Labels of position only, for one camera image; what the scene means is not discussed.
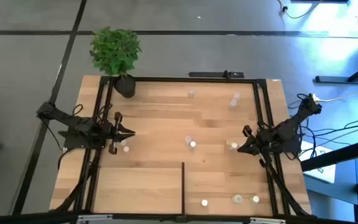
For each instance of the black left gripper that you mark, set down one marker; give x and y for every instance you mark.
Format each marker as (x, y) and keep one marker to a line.
(112, 132)

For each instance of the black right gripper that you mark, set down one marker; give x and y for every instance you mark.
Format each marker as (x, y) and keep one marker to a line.
(261, 141)

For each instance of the white translucent medicine bottle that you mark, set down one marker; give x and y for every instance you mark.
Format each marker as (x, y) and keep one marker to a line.
(123, 142)

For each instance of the teal bottle with white cap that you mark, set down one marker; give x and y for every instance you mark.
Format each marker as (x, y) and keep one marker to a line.
(193, 144)
(234, 145)

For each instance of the pink bottle with white cap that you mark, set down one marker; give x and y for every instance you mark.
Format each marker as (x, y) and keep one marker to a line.
(126, 149)

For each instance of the clear bottle with mixed pills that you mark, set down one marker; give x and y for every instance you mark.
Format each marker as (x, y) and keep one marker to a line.
(187, 139)

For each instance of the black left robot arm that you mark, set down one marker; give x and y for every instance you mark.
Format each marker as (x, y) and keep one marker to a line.
(73, 121)

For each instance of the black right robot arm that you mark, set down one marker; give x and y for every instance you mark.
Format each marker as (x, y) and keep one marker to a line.
(291, 124)

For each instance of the small clear medicine bottle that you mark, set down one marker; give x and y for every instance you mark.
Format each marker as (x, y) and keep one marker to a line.
(233, 103)
(236, 95)
(191, 93)

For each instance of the wide clear medicine bottle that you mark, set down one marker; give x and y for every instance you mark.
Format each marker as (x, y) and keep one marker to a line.
(237, 198)

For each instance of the wooden shelf board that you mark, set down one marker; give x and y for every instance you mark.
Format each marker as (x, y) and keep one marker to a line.
(135, 189)

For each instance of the white capped medicine bottle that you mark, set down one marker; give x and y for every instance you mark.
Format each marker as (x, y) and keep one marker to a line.
(204, 203)

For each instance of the black plant pot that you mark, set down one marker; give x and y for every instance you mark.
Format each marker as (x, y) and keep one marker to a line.
(125, 87)

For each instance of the green tinted white capped bottle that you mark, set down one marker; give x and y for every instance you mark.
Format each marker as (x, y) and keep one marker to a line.
(255, 199)

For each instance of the white box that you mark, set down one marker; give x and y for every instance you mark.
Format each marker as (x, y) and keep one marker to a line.
(325, 172)

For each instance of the black bar device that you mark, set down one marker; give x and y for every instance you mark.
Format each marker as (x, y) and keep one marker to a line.
(210, 74)

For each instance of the green artificial plant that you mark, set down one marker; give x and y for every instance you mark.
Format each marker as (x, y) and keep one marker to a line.
(115, 51)

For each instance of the yellow white power adaptor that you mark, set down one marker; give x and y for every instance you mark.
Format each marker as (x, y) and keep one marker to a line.
(317, 99)

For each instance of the black desk crossbeam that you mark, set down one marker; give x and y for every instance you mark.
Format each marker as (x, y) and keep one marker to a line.
(337, 154)

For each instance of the black desk foot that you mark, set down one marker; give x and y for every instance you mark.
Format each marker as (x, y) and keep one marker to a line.
(340, 79)

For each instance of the silver metal bracket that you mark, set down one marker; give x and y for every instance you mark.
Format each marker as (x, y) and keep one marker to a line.
(267, 221)
(92, 219)

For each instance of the black shelf divider frame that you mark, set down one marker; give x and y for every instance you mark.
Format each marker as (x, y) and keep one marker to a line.
(182, 186)

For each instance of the black aluminium table frame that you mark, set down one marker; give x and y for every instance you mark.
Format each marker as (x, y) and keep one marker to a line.
(179, 80)

